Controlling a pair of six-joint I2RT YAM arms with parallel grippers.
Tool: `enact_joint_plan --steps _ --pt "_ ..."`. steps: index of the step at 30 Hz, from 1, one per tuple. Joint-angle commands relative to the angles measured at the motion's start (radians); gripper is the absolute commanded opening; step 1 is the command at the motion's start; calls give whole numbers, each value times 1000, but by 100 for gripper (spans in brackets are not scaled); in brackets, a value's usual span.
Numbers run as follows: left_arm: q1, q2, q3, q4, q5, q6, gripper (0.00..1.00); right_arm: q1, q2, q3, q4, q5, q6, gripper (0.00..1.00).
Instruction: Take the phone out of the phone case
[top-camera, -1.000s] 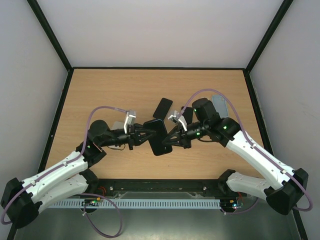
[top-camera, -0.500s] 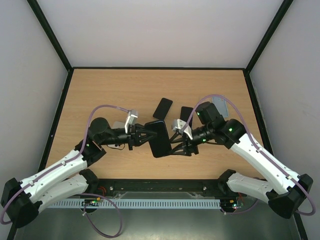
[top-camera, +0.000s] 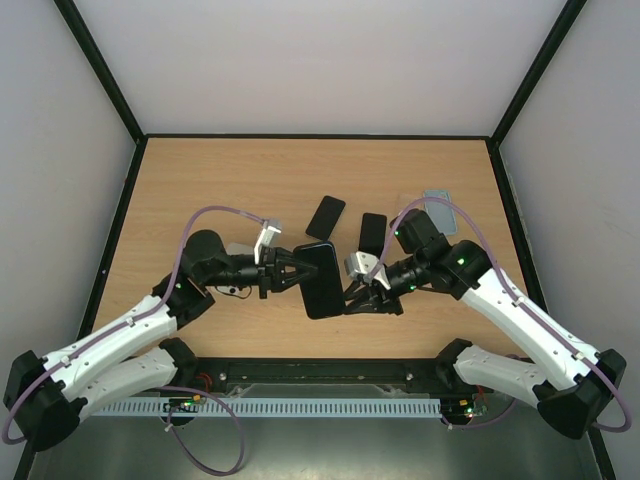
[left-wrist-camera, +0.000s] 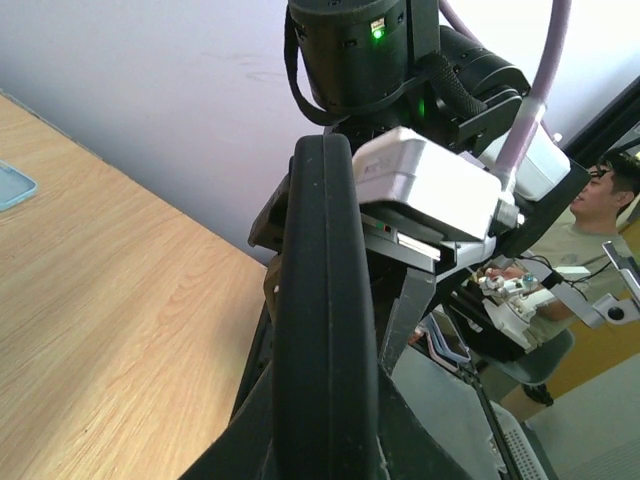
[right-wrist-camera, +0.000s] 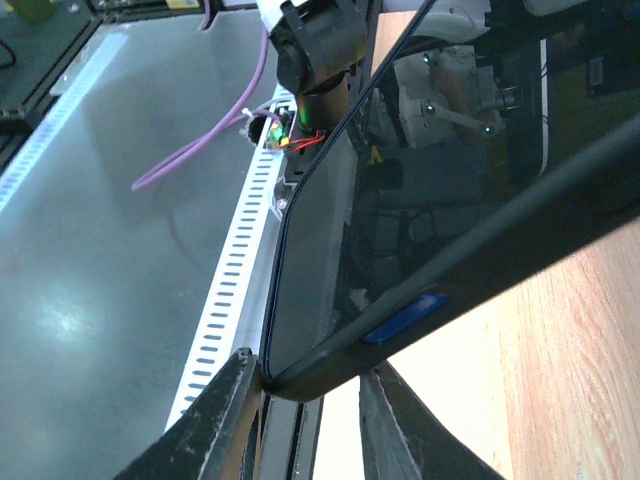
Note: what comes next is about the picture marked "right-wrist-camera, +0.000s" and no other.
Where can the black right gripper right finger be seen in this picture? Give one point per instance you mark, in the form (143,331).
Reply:
(402,439)

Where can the black phone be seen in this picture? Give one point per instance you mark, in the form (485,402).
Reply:
(495,139)

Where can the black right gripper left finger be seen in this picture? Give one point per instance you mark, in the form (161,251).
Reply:
(219,435)

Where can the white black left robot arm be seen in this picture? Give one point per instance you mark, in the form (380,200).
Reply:
(318,43)

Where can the white slotted cable duct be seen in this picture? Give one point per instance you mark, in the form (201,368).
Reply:
(221,314)

